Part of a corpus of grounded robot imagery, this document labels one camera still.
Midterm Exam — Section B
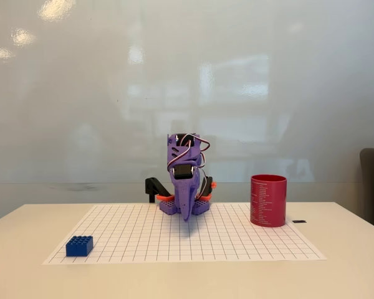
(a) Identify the blue toy brick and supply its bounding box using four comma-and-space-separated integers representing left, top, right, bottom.
65, 235, 94, 257

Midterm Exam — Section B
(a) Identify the red cup with white print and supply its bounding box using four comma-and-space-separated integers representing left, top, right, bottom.
249, 174, 288, 229

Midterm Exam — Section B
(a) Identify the black orange table clamp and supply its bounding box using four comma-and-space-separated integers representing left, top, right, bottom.
145, 176, 176, 204
196, 176, 218, 201

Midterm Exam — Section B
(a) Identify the white grid paper sheet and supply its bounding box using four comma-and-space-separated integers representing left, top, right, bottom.
42, 204, 327, 265

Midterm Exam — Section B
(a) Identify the dark grey chair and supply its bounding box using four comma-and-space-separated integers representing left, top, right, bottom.
360, 146, 374, 233

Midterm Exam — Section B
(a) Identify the red white black servo cable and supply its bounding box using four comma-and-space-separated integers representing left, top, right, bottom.
166, 133, 212, 171
198, 167, 208, 201

